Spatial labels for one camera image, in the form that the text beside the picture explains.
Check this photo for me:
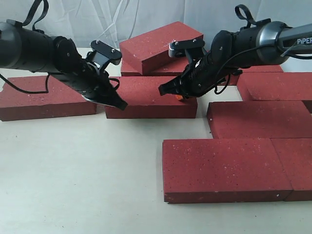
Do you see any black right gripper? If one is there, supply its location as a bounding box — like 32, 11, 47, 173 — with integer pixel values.
158, 30, 240, 100

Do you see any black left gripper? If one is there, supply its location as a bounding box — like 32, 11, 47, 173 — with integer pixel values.
52, 36, 128, 110

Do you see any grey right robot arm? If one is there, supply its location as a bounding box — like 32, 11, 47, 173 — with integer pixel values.
158, 21, 312, 98

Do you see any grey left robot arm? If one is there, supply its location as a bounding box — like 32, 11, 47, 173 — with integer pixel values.
0, 20, 128, 110

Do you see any red brick back row left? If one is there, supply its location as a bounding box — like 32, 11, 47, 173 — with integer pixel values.
120, 58, 191, 78

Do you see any red brick row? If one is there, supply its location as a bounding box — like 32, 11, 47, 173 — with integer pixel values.
229, 65, 283, 86
207, 101, 312, 139
120, 58, 191, 78

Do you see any red brick back row right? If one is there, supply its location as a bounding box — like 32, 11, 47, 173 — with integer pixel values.
229, 65, 283, 86

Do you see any red brick middle row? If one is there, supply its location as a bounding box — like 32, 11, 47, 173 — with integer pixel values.
207, 101, 312, 139

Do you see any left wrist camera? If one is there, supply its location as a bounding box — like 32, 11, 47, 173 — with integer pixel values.
85, 40, 122, 71

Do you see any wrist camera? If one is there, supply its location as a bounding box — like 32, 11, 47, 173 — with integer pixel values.
85, 40, 122, 71
168, 39, 207, 65

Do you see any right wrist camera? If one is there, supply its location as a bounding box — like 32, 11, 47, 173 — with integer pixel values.
168, 39, 207, 65

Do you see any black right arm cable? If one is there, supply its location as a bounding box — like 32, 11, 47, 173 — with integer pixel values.
214, 4, 312, 95

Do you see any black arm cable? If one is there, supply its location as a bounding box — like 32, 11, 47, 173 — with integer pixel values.
214, 4, 312, 95
0, 0, 121, 95

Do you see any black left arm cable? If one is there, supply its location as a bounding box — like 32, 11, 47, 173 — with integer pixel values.
0, 0, 121, 95

